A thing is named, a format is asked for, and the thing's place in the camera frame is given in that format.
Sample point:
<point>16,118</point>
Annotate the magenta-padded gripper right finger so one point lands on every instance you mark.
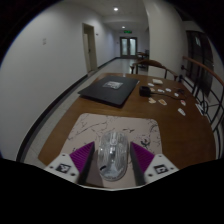
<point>160,168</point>

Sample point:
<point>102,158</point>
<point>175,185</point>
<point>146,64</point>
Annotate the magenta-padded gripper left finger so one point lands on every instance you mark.
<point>63,166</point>

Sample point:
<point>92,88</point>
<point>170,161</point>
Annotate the white marble-print mouse pad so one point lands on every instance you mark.
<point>100,125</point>

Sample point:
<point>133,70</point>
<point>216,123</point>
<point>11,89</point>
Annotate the small white card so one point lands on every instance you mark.
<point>160,90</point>
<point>176,94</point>
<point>181,111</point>
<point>150,84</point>
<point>168,89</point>

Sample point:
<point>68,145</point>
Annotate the peach small card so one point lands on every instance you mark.
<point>152,100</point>
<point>162,102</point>

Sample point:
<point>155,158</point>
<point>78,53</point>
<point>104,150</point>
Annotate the small reddish card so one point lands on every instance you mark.
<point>183,102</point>

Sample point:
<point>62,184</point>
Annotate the small black box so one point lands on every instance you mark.
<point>144,91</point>

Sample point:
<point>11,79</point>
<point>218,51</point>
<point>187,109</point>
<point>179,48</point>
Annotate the flat white box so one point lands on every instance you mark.
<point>157,81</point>

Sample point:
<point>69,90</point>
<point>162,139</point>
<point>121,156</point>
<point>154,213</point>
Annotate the black closed laptop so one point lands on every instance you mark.
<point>108,90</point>

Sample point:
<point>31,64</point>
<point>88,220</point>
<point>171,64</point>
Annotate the wooden armchair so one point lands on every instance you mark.
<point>153,63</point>

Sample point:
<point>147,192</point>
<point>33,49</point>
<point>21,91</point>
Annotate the black railing with wooden handrail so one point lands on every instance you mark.
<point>203,68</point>

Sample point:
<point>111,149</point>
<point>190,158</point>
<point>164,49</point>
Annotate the dark wooden hallway chair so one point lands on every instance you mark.
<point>142,55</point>

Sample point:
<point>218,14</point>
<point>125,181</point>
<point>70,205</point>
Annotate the dark window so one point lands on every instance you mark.
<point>198,56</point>

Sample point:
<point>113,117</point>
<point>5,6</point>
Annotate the white side door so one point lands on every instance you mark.
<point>87,50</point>

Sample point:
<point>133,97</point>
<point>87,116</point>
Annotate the glass double door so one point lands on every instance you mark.
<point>128,46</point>

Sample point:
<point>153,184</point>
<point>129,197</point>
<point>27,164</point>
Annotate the green exit sign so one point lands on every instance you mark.
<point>128,32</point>

